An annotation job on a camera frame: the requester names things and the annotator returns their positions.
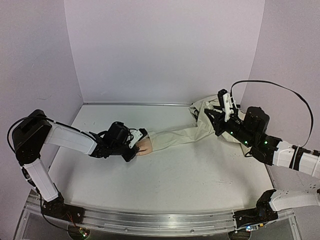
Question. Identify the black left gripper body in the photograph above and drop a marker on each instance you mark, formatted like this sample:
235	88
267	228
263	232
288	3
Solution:
118	149

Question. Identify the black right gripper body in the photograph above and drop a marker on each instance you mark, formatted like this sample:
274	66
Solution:
222	122

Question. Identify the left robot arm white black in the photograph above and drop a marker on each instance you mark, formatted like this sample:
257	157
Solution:
27	136

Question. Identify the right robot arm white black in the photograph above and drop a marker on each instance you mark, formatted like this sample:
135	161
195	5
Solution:
272	151

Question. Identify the beige sleeve cloth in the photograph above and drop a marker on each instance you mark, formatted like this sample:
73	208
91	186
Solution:
187	134

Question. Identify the mannequin hand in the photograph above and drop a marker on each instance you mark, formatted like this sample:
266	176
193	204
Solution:
145	147

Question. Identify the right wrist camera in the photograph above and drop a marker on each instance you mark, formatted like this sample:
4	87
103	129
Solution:
228	105

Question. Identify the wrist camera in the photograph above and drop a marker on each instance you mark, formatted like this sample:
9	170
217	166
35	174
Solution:
135	135
228	105

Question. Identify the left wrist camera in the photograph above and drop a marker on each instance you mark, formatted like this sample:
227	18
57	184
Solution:
135	135

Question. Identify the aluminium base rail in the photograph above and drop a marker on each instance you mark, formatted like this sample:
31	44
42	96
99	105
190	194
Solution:
40	221

